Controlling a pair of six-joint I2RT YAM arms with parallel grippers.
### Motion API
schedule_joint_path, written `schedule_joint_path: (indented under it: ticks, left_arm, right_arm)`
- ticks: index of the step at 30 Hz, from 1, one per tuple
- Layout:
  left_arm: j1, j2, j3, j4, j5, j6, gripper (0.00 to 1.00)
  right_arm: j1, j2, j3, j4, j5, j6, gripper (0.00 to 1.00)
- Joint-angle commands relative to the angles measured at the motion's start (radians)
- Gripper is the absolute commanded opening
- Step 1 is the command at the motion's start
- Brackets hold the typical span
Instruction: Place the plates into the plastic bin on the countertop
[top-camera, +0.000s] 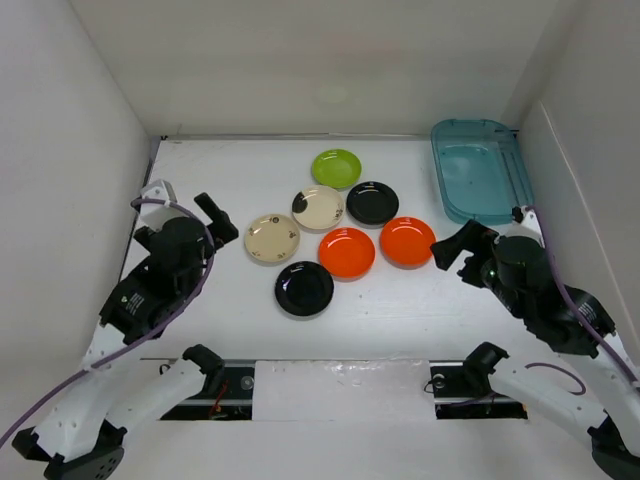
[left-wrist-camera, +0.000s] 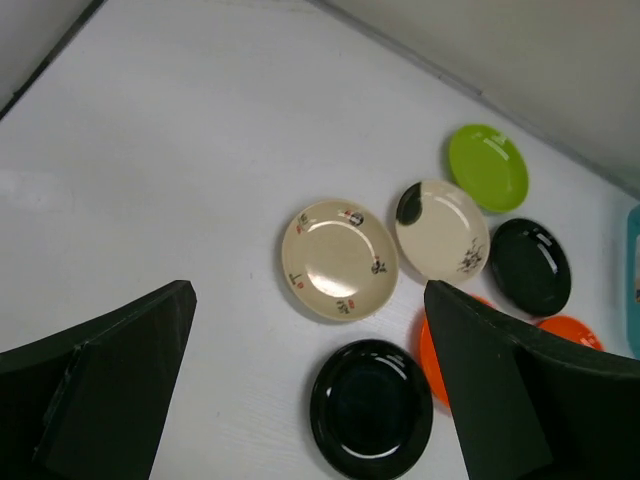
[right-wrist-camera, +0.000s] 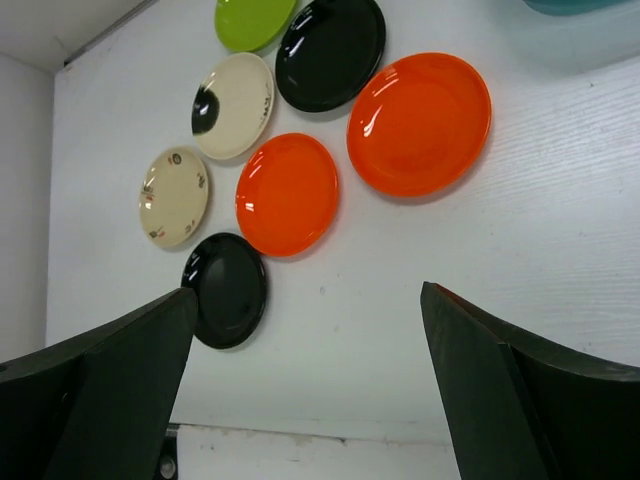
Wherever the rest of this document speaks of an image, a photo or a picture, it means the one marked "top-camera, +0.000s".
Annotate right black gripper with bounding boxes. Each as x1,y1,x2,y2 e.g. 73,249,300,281
429,217,524,316

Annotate orange plate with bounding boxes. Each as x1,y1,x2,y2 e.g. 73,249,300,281
318,227,376,279
379,217,436,268

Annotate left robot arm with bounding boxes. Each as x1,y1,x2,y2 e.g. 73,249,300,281
1,193,239,479

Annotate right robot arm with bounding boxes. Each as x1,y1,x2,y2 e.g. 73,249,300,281
431,216,639,479

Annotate teal transparent plastic bin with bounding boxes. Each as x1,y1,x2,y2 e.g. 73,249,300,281
431,119,534,226

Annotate cream plate small flowers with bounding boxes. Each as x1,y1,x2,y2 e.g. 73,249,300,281
244,214,301,263

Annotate cream plate black patch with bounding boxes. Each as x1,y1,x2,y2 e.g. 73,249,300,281
291,185,345,230

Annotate green plate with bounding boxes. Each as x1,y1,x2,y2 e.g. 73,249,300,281
311,149,362,189

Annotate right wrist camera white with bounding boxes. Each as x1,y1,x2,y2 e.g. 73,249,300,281
506,206,543,245

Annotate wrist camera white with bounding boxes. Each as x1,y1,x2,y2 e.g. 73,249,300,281
139,179,182,231
506,206,543,245

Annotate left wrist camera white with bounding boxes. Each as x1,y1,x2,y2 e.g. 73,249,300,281
139,179,182,231

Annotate metal rail front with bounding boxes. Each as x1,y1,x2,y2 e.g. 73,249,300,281
162,359,528,423

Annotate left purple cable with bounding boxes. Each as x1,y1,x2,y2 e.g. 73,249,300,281
0,198,216,449

